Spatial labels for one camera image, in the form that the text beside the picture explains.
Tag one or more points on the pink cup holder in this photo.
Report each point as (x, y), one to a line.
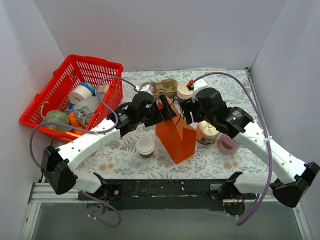
(227, 146)

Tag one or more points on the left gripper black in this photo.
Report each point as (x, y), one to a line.
(157, 117)

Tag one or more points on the cardboard cup carrier stack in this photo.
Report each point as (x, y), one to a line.
(167, 87)

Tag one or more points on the green netted melon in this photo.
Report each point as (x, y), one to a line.
(57, 117)

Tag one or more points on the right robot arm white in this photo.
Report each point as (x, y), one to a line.
(290, 177)

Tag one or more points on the orange paper bag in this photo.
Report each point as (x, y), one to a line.
(178, 138)

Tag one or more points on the orange fruit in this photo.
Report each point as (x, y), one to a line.
(80, 127)
(72, 119)

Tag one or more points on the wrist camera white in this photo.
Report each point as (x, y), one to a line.
(196, 87)
(146, 88)

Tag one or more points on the napkin filled paper tub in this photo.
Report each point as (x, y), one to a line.
(206, 133)

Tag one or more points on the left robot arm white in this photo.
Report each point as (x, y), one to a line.
(59, 165)

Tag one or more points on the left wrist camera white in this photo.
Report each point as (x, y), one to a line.
(146, 88)

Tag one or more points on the floral table mat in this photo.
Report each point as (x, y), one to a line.
(120, 159)

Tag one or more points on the toilet paper roll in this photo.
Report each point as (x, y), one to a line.
(78, 94)

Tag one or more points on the grey crumpled paper bag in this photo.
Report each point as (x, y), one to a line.
(85, 109)

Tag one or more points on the stack of paper cups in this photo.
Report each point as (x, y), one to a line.
(183, 92)

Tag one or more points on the red plastic basket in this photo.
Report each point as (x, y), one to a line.
(74, 80)

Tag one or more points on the white plastic cup lid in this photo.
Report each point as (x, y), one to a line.
(145, 145)

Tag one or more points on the beige printed pouch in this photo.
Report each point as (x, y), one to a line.
(103, 88)

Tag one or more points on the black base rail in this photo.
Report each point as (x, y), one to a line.
(160, 194)

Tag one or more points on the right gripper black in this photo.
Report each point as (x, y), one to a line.
(188, 110)

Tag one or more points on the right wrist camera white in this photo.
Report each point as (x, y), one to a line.
(196, 87)

